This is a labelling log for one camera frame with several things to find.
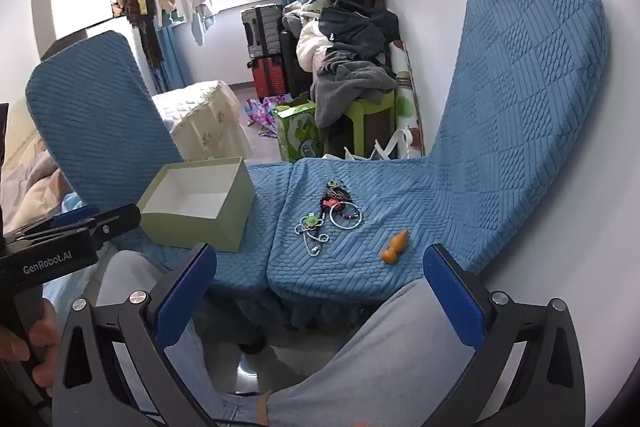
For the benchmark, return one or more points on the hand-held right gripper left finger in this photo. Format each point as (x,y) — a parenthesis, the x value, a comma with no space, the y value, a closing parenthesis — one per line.
(185,299)

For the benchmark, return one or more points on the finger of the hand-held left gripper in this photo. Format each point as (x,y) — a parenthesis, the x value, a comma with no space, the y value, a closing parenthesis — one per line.
(75,214)
(117,221)

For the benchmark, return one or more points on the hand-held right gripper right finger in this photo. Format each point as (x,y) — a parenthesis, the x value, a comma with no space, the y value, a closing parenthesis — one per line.
(455,302)

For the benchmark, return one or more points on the light green box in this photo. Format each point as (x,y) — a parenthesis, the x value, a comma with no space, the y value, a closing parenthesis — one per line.
(220,232)

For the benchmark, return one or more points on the silver beaded bangle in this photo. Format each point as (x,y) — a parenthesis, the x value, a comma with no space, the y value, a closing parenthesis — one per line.
(350,217)

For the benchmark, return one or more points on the black choker with green flower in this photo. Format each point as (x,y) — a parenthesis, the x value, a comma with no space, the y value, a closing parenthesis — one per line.
(311,220)

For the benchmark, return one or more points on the black patterned hair clip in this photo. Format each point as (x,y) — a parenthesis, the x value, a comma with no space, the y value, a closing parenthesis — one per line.
(336,193)

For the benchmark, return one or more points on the person's left hand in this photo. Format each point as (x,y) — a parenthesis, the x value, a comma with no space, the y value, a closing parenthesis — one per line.
(47,342)

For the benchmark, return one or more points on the beige blanket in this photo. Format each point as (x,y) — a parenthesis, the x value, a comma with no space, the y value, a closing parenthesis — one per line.
(30,187)

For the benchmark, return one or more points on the orange gourd pendant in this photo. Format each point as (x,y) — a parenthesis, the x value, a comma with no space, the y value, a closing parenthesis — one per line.
(392,253)

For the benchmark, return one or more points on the blue quilted bedspread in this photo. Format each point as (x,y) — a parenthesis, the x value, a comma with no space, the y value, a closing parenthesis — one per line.
(95,117)

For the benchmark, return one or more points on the person's right leg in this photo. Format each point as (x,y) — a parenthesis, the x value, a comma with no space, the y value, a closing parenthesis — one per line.
(360,357)

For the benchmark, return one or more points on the cream quilted cover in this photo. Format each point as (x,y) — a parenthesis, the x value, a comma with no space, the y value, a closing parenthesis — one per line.
(205,117)

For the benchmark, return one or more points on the colourful patterned cloth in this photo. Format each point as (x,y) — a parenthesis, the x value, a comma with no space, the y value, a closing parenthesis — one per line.
(265,114)

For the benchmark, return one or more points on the green plastic stool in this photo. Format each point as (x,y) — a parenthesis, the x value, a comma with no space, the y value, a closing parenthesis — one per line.
(372,122)

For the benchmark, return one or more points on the green printed carton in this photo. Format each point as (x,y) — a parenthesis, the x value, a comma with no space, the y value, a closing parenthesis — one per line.
(297,132)

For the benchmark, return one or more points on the blue covered chair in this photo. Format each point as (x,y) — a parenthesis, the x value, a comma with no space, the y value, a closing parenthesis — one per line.
(515,107)

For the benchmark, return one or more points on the red suitcase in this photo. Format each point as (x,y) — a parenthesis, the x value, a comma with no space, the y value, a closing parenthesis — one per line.
(267,77)

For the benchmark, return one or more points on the rolled floral mat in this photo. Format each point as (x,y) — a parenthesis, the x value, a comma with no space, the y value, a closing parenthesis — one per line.
(407,97)

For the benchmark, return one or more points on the black smooth suitcase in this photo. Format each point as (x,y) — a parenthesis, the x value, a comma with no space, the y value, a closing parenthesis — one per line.
(292,67)

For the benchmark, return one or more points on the grey fleece garment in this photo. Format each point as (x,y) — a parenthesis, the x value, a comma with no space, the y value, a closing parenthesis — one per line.
(350,87)

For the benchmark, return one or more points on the black ribbed suitcase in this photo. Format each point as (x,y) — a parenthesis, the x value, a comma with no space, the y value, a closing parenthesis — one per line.
(261,29)

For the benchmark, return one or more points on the cream puffy jacket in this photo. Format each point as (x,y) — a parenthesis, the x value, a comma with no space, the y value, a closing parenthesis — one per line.
(310,47)

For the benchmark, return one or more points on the navy jacket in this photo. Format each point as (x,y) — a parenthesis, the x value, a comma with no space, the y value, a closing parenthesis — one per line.
(355,29)

